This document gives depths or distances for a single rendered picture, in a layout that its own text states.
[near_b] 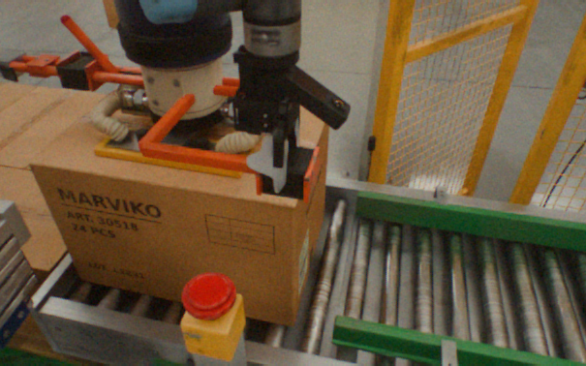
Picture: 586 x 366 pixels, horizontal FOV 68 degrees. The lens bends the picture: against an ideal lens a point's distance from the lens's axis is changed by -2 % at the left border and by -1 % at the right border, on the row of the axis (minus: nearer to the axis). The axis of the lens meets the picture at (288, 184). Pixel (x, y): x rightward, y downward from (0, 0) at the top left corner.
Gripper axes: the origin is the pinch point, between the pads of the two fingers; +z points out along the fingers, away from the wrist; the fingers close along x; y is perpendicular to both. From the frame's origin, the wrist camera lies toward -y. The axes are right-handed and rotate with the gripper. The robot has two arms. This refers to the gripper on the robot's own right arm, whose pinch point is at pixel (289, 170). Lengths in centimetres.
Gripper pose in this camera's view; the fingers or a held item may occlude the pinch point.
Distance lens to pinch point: 71.2
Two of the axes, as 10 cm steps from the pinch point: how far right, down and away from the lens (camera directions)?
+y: -9.7, -1.5, 1.9
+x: -2.4, 6.1, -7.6
